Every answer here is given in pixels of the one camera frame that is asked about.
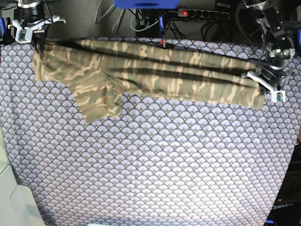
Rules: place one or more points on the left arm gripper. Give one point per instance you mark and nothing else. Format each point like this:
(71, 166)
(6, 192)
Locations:
(271, 79)

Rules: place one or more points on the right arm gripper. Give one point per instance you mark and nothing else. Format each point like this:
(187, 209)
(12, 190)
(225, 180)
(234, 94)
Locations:
(24, 33)

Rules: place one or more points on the camouflage T-shirt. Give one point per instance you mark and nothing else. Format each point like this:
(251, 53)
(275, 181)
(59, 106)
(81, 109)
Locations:
(99, 72)

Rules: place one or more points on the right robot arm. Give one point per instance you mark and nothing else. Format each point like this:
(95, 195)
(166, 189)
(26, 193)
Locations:
(34, 10)

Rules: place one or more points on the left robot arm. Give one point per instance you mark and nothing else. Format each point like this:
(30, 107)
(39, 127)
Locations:
(278, 48)

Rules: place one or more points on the black power strip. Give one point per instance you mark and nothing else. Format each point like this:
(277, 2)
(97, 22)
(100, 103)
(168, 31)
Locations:
(203, 14)

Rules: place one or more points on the red and black clamp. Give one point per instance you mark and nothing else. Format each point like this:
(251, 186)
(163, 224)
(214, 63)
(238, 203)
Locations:
(163, 43)

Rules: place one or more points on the purple fan-pattern tablecloth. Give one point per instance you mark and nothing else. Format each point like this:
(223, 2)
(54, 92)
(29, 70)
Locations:
(161, 162)

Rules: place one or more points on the black OpenArm box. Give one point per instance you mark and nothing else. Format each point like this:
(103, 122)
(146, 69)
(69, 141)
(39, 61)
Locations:
(286, 211)

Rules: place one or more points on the white plastic bin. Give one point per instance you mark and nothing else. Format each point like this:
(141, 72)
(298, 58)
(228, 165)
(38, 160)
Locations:
(17, 204)

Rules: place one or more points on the blue clamp handle left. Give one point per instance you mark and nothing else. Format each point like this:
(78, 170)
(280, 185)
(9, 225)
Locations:
(3, 28)

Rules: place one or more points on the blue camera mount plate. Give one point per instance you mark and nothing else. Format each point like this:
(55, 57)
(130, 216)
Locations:
(146, 4)

